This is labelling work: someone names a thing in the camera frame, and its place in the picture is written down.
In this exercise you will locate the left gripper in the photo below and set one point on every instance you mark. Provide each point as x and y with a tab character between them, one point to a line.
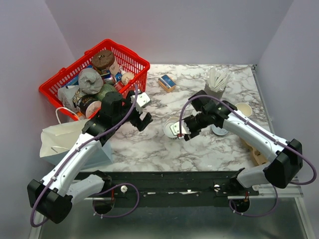
138	123

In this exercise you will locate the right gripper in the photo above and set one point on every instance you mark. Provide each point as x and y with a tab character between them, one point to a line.
193	134

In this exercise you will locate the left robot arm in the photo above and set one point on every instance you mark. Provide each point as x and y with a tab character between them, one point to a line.
55	194

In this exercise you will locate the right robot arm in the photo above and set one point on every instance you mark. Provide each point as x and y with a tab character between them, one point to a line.
284	157

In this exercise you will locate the grey straw holder cup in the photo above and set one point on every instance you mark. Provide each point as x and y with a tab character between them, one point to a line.
212	92

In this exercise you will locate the small blue orange box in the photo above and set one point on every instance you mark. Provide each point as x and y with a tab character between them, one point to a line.
167	83

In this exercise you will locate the green melon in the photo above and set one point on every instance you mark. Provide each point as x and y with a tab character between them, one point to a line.
104	90

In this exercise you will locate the black labelled tub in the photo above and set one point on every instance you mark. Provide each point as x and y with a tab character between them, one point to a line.
88	105

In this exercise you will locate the grey crumpled paper bag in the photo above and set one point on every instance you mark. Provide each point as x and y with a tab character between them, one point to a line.
90	81

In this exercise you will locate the brown cardboard cup carrier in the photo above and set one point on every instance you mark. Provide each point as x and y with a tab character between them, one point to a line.
256	157

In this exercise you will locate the red plastic shopping basket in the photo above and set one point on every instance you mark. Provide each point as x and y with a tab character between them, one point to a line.
129	69

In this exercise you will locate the brown round lid container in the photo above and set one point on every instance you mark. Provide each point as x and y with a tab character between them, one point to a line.
103	60

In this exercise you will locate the white printed plastic bag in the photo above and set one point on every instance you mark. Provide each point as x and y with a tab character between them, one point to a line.
69	97

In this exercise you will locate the white paper bag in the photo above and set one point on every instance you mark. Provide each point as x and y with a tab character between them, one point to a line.
58	139

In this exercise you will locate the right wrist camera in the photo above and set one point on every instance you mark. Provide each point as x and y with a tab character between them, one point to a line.
179	129

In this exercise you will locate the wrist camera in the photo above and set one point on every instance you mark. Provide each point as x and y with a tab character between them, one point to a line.
143	100
179	129

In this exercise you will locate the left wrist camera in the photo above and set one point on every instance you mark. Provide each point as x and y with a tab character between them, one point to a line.
143	100

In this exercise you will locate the black mounting rail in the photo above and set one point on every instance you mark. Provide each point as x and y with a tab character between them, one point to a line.
174	189

